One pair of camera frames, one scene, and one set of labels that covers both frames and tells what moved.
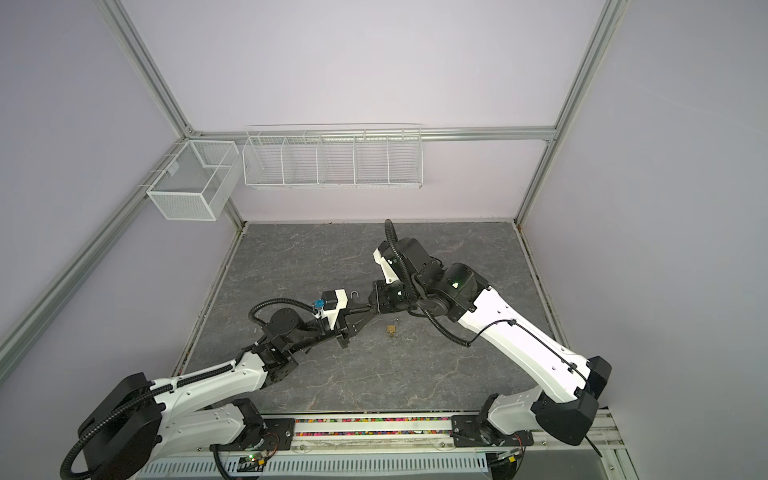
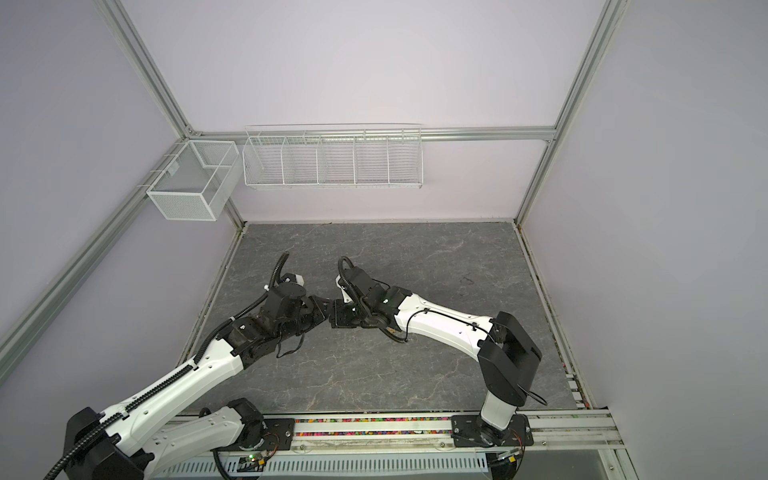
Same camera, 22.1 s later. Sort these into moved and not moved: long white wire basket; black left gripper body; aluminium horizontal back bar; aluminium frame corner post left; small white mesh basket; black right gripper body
Moved: black left gripper body; black right gripper body
Not moved: aluminium frame corner post left; small white mesh basket; aluminium horizontal back bar; long white wire basket
